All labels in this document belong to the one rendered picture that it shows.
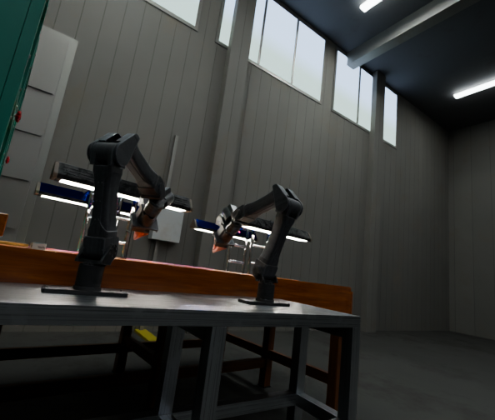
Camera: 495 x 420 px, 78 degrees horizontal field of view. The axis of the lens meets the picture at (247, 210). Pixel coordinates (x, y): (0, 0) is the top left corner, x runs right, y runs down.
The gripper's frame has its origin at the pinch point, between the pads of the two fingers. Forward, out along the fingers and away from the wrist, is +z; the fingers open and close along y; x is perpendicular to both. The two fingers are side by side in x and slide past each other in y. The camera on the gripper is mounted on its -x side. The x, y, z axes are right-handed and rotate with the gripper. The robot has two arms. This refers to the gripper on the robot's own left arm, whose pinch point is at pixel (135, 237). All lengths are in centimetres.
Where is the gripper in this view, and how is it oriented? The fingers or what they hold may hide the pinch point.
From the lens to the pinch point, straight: 127.3
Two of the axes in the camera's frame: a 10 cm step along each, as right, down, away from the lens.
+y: -7.6, -2.2, -6.2
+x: 3.2, 6.9, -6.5
